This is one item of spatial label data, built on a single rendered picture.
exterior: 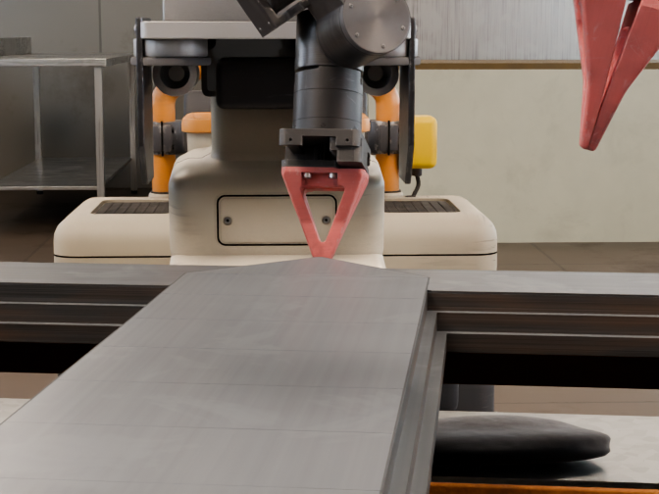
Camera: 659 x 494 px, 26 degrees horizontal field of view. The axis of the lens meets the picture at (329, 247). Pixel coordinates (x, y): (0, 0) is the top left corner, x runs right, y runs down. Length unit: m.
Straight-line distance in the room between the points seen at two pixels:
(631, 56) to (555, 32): 7.47
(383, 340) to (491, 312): 0.17
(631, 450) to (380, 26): 0.42
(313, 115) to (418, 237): 0.59
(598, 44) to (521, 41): 7.44
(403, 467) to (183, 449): 0.10
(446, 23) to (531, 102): 1.16
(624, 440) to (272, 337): 0.51
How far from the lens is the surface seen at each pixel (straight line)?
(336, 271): 1.05
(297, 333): 0.85
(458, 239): 1.73
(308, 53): 1.17
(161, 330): 0.86
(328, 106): 1.15
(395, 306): 0.93
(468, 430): 1.19
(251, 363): 0.77
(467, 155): 7.03
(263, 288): 0.99
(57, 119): 9.65
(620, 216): 7.20
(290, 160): 1.15
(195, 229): 1.45
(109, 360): 0.79
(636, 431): 1.31
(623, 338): 0.98
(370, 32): 1.10
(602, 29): 0.66
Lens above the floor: 1.03
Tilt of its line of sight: 9 degrees down
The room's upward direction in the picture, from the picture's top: straight up
